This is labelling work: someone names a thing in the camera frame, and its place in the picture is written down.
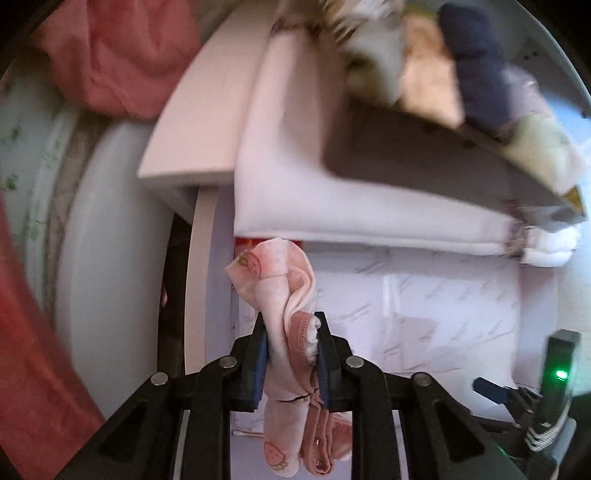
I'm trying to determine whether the navy lace cloth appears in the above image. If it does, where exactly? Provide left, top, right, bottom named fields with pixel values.
left=437, top=2, right=514, bottom=136

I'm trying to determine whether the tan satin cloth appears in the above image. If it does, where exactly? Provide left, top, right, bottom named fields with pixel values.
left=398, top=20, right=465, bottom=128

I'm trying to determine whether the beige sock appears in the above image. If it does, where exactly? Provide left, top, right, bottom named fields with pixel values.
left=500, top=112, right=585, bottom=195

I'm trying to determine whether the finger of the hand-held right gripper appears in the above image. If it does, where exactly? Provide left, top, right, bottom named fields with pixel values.
left=472, top=376, right=542, bottom=424

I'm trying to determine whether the red packet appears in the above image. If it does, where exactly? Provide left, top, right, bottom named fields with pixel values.
left=234, top=237, right=304, bottom=254

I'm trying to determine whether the white floral folded cloth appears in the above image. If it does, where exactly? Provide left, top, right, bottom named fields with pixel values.
left=233, top=0, right=583, bottom=269

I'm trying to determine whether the red blanket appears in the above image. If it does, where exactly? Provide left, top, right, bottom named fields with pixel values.
left=0, top=0, right=205, bottom=480

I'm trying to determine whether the white nightstand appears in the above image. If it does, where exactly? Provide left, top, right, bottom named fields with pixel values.
left=137, top=6, right=288, bottom=228

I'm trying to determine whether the salmon pink cloth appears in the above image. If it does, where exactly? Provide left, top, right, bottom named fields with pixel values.
left=287, top=311, right=355, bottom=477

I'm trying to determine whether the purple grey sock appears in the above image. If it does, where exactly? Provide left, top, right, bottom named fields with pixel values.
left=500, top=64, right=556, bottom=131

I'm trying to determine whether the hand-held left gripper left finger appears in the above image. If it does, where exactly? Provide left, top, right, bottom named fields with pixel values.
left=55, top=318, right=269, bottom=480

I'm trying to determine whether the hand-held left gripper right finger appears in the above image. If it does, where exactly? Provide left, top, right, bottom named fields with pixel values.
left=315, top=312, right=527, bottom=480

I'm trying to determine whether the green floral bed sheet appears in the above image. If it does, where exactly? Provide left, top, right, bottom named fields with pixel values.
left=0, top=69, right=80, bottom=297

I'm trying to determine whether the pale pink printed sock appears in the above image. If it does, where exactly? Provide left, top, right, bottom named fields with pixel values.
left=224, top=237, right=325, bottom=479

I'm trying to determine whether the white bed frame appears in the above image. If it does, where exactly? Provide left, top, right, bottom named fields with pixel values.
left=52, top=121, right=195, bottom=422

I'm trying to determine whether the grey cloth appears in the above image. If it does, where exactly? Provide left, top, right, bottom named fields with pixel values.
left=343, top=17, right=408, bottom=105

